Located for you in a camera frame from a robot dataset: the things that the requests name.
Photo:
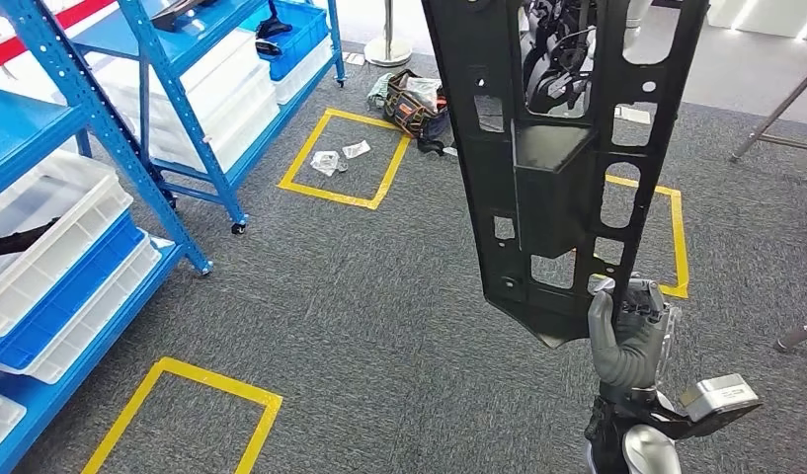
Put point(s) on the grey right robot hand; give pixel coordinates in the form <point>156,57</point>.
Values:
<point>629,366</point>

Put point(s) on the black plastic plate bracket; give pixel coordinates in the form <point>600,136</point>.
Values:
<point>553,196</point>

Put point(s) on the black plastic part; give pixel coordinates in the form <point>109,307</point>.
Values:
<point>180,13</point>
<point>272,26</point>
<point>10,243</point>

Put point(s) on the blue metal shelf rack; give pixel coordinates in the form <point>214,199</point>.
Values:
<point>115,42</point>
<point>23,124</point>

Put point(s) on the steel table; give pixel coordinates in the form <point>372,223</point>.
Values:
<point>799,337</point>

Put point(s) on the black robot machine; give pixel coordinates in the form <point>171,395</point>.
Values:
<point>560,72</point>

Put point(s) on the black and orange tool bag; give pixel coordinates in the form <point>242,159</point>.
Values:
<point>409,111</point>

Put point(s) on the yellow floor tape square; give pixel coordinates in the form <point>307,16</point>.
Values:
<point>331,198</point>

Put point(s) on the crumpled clear plastic bag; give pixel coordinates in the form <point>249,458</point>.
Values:
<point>356,149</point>
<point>326,163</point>

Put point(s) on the white paper slip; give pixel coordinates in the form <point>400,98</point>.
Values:
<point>354,59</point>

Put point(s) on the white plastic crate stack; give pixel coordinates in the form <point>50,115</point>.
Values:
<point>226,111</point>

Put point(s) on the red barrier belt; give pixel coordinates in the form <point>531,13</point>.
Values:
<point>23,42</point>

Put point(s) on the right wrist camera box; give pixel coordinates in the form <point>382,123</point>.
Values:
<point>717,396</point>

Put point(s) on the steel table frame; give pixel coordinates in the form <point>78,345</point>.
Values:
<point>769,121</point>

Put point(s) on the silver stanchion post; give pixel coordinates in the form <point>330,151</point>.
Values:
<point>388,49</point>

